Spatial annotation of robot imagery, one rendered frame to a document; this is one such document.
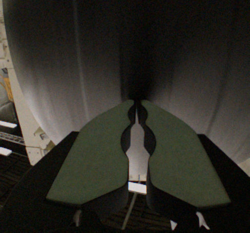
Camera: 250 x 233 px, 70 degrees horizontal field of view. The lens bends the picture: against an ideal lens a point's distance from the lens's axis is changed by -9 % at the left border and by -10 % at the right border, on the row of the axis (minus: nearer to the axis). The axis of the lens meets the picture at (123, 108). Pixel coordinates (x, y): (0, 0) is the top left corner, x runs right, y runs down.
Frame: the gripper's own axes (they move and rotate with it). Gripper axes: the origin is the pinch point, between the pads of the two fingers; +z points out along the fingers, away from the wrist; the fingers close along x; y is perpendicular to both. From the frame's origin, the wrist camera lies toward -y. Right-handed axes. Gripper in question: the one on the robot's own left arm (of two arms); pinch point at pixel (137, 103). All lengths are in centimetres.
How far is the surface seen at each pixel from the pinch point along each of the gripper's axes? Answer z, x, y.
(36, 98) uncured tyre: 2.1, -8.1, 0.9
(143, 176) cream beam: 41, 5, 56
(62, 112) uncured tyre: 1.5, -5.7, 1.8
